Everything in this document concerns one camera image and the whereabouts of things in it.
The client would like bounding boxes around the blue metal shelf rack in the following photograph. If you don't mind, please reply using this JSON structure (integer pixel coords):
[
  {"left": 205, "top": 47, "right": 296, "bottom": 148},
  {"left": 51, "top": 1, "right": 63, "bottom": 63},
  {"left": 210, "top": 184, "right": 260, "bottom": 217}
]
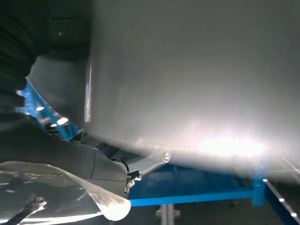
[{"left": 17, "top": 77, "right": 300, "bottom": 225}]

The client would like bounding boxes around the clear plastic film wrap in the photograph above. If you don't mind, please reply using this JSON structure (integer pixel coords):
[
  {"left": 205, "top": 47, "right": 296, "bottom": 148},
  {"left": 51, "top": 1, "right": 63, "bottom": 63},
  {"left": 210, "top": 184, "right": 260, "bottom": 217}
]
[{"left": 0, "top": 161, "right": 132, "bottom": 225}]

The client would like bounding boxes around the chrome stanchion pole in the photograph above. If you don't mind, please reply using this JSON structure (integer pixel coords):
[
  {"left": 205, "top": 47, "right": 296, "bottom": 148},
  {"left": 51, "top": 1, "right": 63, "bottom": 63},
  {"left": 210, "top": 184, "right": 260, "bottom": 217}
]
[{"left": 155, "top": 203, "right": 182, "bottom": 225}]

